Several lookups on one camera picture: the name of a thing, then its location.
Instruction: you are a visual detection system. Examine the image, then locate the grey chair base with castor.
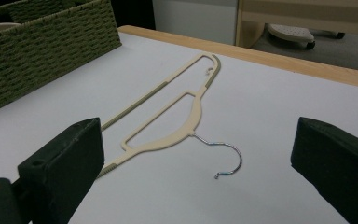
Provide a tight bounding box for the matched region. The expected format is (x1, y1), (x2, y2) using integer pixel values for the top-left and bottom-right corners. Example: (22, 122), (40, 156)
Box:
(266, 22), (347, 50)

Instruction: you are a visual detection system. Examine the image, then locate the beige plastic clothes hanger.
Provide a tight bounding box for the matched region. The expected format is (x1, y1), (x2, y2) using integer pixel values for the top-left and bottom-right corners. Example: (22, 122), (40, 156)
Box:
(0, 8), (23, 36)
(96, 51), (243, 181)

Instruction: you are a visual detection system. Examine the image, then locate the green woven basket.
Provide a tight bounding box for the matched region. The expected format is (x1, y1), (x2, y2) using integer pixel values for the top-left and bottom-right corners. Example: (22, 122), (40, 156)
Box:
(0, 0), (123, 118)

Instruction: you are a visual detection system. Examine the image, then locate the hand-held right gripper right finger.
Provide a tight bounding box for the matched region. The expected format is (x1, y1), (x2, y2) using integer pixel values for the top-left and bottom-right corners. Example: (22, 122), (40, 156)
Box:
(289, 116), (358, 224)

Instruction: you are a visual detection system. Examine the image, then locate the black curtain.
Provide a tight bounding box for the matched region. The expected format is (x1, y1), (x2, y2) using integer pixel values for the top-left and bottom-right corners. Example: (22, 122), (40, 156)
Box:
(110, 0), (157, 31)

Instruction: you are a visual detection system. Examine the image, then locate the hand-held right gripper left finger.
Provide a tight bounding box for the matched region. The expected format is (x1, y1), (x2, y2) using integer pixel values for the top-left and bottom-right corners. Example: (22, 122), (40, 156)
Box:
(17, 117), (105, 224)

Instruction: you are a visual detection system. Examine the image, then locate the white table sheet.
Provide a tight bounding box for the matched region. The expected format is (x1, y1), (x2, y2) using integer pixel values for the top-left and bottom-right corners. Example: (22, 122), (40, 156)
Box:
(0, 31), (358, 224)

